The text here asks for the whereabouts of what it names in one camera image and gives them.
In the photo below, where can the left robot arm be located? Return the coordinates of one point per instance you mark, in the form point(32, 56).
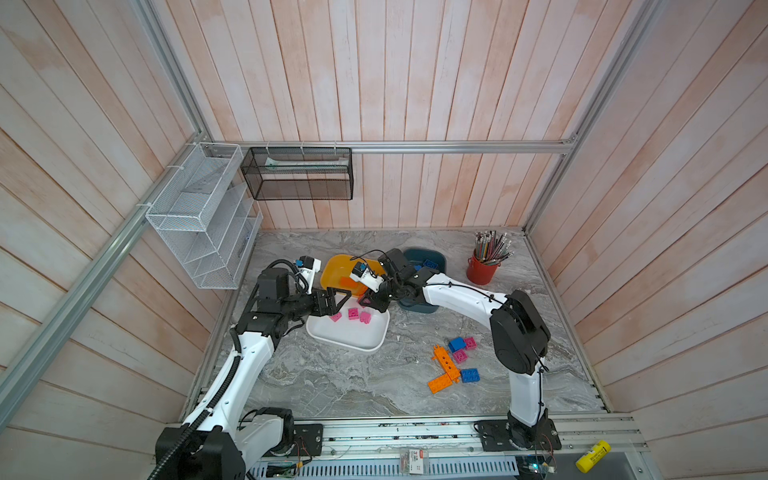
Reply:
point(219, 439)

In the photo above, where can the black mesh wall basket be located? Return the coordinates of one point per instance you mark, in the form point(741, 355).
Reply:
point(299, 173)

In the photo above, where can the orange lego brick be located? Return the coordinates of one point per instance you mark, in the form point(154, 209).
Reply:
point(440, 383)

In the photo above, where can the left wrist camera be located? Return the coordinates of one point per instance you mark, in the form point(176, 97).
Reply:
point(308, 268)

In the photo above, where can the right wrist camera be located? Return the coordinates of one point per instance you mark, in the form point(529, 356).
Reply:
point(362, 273)

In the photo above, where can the white wire mesh shelf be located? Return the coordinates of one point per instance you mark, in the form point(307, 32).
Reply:
point(207, 218)

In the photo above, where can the red pencil cup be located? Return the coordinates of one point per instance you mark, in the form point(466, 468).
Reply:
point(480, 273)

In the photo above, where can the long orange lego plate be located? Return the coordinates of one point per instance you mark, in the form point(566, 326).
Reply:
point(445, 360)

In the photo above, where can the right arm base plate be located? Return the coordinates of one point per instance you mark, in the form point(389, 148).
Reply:
point(510, 434)

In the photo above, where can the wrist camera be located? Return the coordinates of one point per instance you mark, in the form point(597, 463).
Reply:
point(308, 268)
point(362, 273)

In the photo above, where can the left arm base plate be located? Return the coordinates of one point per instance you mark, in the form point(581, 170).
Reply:
point(307, 441)

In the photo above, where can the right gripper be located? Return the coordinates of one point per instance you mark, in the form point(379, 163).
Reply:
point(375, 301)

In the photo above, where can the white plastic bin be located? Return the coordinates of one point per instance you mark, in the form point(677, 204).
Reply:
point(351, 334)

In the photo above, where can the yellow marker tube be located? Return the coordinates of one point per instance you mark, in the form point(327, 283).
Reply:
point(591, 458)

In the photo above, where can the yellow plastic bin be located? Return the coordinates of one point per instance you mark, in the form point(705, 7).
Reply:
point(336, 273)

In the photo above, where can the bundle of coloured pencils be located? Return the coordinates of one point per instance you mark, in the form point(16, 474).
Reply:
point(492, 247)

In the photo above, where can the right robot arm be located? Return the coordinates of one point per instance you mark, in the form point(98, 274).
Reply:
point(520, 337)

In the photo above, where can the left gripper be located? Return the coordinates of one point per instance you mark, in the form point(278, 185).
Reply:
point(330, 308)

